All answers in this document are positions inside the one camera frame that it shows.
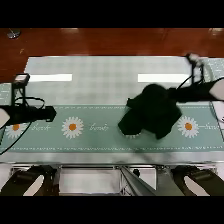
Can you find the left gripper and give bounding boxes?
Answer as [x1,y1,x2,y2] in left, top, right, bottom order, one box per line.
[32,105,58,123]

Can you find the black garment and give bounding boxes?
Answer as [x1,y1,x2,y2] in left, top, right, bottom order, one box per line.
[117,83,183,141]

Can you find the black cable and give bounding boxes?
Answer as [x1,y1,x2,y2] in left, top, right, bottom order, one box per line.
[14,87,46,112]
[0,121,33,157]

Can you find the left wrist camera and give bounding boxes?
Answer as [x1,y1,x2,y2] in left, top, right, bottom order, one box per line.
[12,73,31,105]

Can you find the silver frame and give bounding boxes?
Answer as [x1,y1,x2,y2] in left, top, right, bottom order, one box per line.
[0,161,224,197]

